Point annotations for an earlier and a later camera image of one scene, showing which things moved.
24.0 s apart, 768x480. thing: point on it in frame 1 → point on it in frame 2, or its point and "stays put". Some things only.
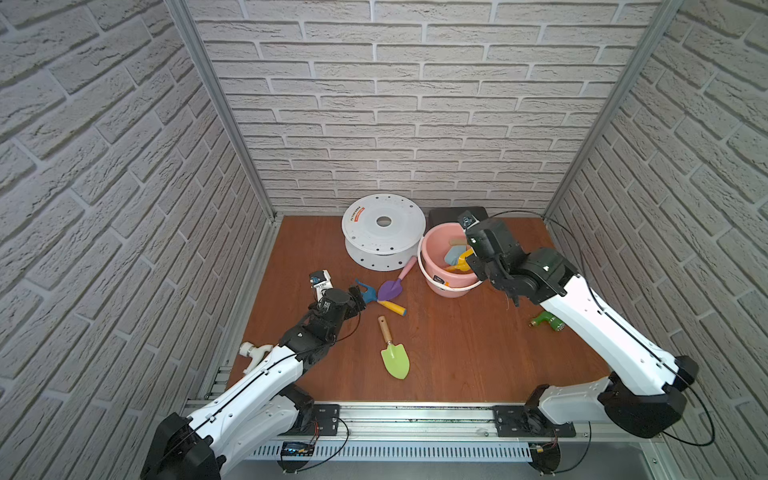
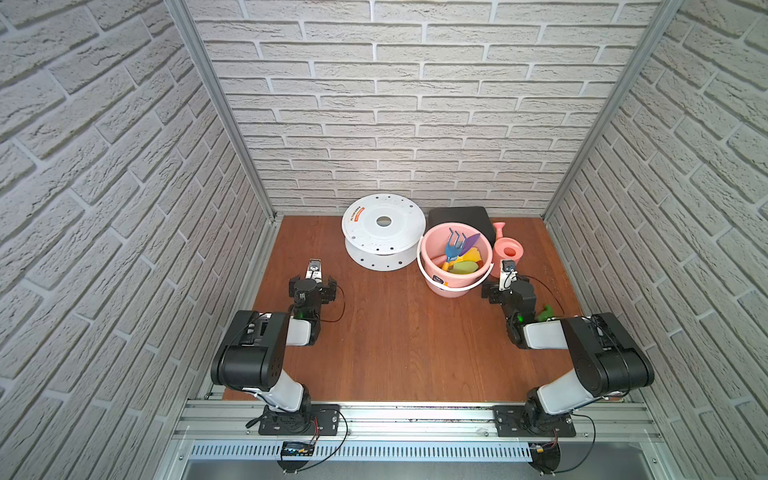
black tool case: x=439 y=216 stays put
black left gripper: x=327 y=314 → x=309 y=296
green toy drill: x=557 y=324 stays put
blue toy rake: x=370 y=296 → x=455 y=249
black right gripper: x=475 y=268 → x=494 y=298
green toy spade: x=394 y=356 → x=463 y=267
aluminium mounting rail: x=431 y=433 stays put
